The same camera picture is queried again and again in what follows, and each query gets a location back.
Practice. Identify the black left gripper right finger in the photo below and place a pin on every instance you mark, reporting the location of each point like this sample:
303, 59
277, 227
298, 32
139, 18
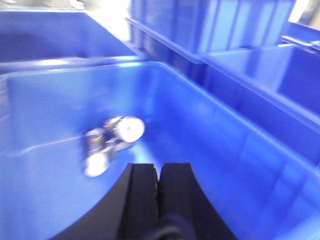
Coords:
180, 194

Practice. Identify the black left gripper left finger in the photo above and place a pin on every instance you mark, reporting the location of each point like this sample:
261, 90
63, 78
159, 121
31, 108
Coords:
126, 212

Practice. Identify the metal valve with white cap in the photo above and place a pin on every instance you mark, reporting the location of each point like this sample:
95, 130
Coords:
102, 143

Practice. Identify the blue shelf box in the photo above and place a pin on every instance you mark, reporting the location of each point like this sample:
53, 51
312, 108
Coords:
262, 189

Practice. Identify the blue box right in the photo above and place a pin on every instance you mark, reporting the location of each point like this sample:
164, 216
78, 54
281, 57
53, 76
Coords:
276, 87

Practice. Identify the blue box stacked upper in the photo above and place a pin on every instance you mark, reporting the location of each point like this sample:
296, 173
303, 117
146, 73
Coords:
167, 29

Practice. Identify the blue box behind left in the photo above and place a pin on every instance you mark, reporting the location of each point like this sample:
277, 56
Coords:
39, 37

